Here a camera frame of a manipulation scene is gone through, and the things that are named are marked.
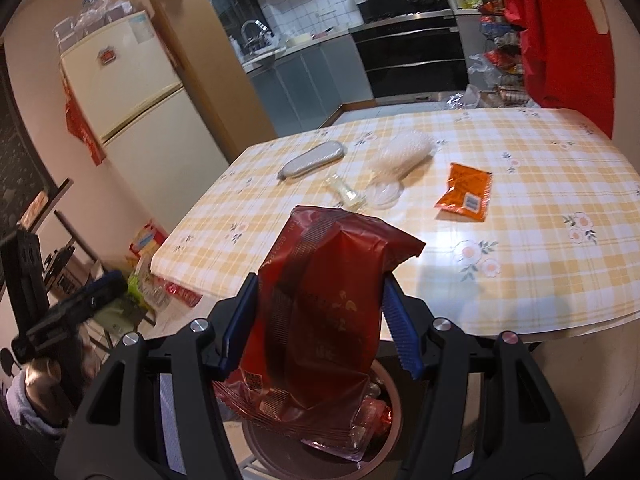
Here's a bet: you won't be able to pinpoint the dark red snack bag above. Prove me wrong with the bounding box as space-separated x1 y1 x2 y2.
214 205 424 448

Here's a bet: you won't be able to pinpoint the plastic disposable fork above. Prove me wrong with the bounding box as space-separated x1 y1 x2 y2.
326 174 366 210

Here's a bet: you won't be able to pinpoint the brown round trash bin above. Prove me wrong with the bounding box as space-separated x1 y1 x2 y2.
242 360 402 479

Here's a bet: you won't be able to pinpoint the grey kitchen base cabinets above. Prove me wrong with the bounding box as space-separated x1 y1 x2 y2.
247 34 373 136

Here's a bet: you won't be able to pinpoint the chrome kitchen faucet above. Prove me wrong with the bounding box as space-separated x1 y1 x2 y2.
241 20 273 53

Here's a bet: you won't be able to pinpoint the red gift box on floor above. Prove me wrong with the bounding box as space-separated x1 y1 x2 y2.
164 282 202 308

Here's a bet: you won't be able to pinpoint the orange sachet packet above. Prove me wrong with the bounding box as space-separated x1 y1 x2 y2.
435 162 492 222

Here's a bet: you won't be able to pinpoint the bubble wrap roll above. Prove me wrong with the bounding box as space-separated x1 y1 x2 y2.
369 130 436 180

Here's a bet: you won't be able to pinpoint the yellow plaid floral tablecloth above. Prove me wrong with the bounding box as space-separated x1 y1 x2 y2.
152 108 639 335

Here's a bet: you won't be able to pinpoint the red hanging decoration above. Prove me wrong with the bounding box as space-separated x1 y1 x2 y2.
61 70 106 166

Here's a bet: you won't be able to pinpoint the grey mesh scrubbing pad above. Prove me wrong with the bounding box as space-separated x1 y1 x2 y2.
277 141 346 181

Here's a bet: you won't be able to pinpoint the cream two-door refrigerator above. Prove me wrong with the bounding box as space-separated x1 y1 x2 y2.
58 6 228 231

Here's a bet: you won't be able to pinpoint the black built-in oven stove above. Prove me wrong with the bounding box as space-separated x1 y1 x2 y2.
350 0 469 100

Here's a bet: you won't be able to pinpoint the red hanging apron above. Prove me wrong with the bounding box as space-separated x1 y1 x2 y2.
504 0 615 136

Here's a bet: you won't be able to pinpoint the wire rack with snacks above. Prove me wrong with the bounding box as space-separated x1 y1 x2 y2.
468 0 529 106

